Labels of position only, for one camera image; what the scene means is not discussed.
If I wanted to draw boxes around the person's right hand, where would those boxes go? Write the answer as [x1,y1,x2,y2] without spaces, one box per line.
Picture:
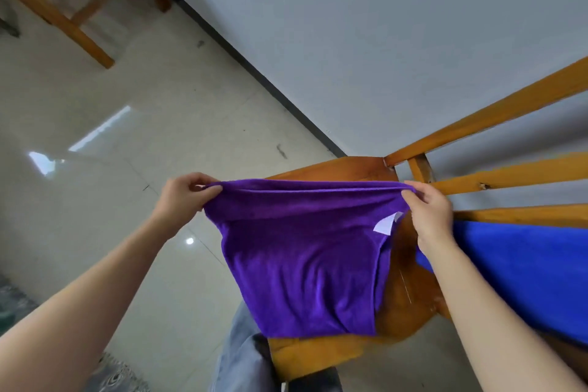
[401,180,456,259]

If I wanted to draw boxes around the person's left hand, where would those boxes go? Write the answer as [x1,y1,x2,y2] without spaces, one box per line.
[150,172,223,241]

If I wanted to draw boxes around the purple towel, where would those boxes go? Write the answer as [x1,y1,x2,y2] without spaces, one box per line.
[203,179,416,339]

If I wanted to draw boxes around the person's right forearm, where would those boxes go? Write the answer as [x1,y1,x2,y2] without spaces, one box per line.
[422,240,588,392]

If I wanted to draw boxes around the person's left forearm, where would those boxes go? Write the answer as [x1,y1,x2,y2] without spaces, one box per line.
[0,217,172,392]

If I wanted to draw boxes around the white towel label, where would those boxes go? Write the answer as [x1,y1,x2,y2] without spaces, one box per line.
[373,212,405,236]

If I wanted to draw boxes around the wooden chair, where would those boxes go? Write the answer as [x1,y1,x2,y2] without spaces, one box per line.
[266,56,588,383]

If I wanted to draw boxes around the blue towel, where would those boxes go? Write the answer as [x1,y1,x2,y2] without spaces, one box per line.
[416,220,588,346]

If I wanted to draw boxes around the person's grey trouser leg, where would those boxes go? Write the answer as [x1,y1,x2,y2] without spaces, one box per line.
[209,301,343,392]

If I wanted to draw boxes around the patterned grey rug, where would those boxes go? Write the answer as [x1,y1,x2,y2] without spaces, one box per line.
[0,273,150,392]

